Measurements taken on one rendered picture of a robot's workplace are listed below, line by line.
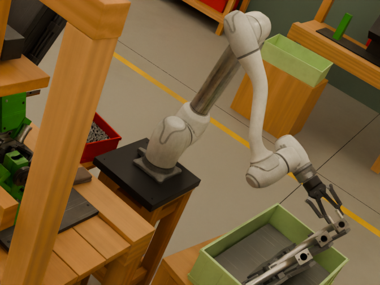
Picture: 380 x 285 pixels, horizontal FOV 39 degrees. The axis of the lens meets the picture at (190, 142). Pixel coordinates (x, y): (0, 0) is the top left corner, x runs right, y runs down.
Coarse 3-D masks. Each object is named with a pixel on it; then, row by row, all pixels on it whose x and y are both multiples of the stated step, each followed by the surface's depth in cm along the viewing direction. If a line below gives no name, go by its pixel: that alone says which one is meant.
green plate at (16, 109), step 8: (8, 96) 208; (16, 96) 211; (24, 96) 214; (0, 104) 207; (8, 104) 209; (16, 104) 213; (24, 104) 216; (0, 112) 208; (8, 112) 211; (16, 112) 214; (24, 112) 217; (0, 120) 210; (8, 120) 212; (16, 120) 215; (0, 128) 211; (8, 128) 213; (16, 128) 217
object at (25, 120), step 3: (24, 117) 218; (24, 120) 218; (27, 120) 220; (30, 120) 221; (21, 123) 218; (27, 123) 220; (30, 123) 221; (21, 126) 218; (15, 129) 217; (18, 129) 217; (12, 132) 217; (15, 132) 217; (18, 132) 218; (12, 135) 216; (15, 135) 217; (12, 138) 216
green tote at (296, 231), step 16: (272, 208) 255; (240, 224) 236; (256, 224) 251; (272, 224) 264; (288, 224) 258; (304, 224) 253; (224, 240) 228; (240, 240) 247; (208, 256) 212; (320, 256) 251; (336, 256) 246; (192, 272) 220; (208, 272) 214; (224, 272) 209; (336, 272) 234
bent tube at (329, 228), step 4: (340, 220) 224; (344, 220) 224; (336, 224) 224; (340, 224) 230; (344, 224) 224; (348, 224) 224; (324, 228) 236; (328, 228) 234; (332, 228) 233; (336, 228) 223; (340, 228) 223; (316, 232) 237; (320, 232) 236; (328, 232) 235; (312, 236) 236; (304, 240) 236
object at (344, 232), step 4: (348, 228) 229; (336, 232) 232; (340, 232) 229; (344, 232) 227; (332, 236) 234; (336, 236) 230; (340, 236) 229; (332, 240) 231; (292, 244) 243; (284, 248) 247; (312, 248) 238; (316, 248) 231; (280, 252) 242; (276, 256) 238; (280, 256) 235
